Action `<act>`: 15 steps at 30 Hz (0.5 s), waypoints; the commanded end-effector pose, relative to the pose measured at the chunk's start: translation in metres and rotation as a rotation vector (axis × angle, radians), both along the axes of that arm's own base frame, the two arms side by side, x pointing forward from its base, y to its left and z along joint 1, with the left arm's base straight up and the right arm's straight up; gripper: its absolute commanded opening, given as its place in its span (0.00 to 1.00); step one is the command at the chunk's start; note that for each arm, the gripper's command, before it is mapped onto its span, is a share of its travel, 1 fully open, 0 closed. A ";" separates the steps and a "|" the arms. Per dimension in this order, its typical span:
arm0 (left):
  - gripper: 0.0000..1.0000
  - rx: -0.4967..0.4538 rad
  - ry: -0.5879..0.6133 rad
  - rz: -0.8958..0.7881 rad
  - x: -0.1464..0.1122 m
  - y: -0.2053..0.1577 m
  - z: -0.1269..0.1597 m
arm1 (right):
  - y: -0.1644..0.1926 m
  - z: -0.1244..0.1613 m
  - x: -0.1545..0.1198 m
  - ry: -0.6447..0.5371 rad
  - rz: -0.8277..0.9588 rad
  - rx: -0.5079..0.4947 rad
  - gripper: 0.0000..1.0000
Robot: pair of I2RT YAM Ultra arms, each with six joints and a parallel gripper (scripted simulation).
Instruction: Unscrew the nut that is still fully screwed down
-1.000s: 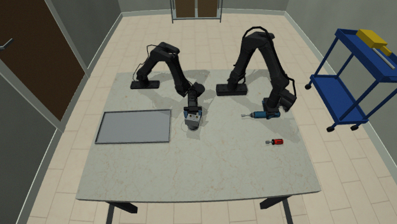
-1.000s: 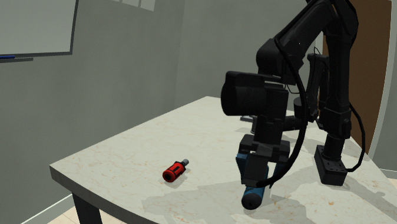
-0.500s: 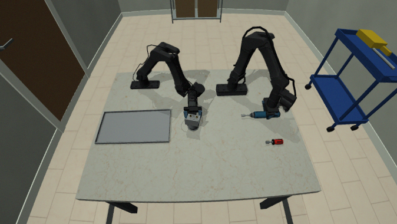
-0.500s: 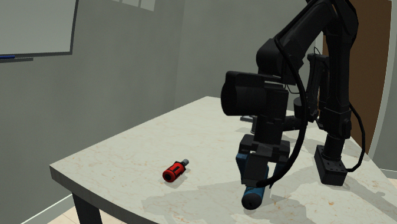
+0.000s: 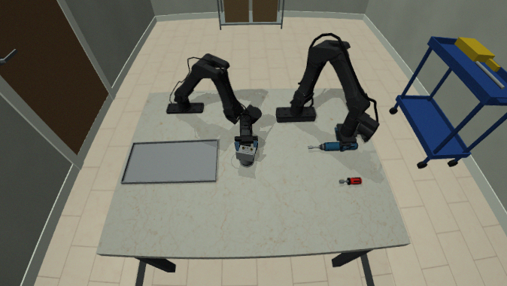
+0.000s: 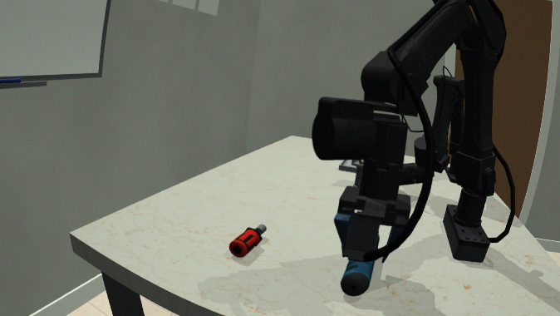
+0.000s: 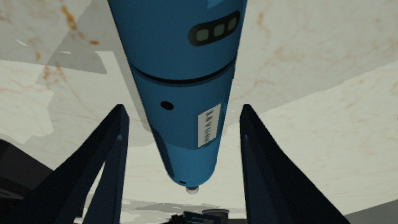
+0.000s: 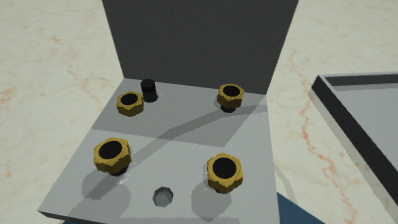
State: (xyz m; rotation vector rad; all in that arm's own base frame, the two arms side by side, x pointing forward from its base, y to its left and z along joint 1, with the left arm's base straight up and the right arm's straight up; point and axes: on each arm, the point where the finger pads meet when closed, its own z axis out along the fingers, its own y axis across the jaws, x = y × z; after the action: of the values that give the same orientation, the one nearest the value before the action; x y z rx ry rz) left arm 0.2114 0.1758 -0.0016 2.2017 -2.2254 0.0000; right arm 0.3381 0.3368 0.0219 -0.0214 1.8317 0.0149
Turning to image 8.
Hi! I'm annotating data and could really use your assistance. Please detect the dark grey cylinder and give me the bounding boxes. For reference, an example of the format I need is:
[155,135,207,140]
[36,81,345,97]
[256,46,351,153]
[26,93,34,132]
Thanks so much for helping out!
[111,79,235,207]

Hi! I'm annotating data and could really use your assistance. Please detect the grey shallow rectangular tray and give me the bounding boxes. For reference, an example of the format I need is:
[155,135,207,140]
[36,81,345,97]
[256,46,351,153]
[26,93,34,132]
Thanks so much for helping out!
[311,71,398,206]

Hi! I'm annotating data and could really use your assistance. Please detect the brass hex nut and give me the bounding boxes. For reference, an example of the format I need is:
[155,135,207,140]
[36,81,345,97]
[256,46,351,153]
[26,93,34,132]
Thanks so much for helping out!
[217,84,244,109]
[207,153,243,194]
[117,91,144,117]
[94,137,131,174]

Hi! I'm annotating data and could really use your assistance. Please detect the grey metal bracket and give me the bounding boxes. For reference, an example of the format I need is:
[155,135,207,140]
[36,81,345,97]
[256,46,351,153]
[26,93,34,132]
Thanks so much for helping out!
[37,0,299,224]

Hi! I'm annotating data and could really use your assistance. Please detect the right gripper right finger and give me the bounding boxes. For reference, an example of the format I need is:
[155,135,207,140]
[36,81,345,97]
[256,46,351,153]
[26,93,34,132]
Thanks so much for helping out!
[277,192,325,224]

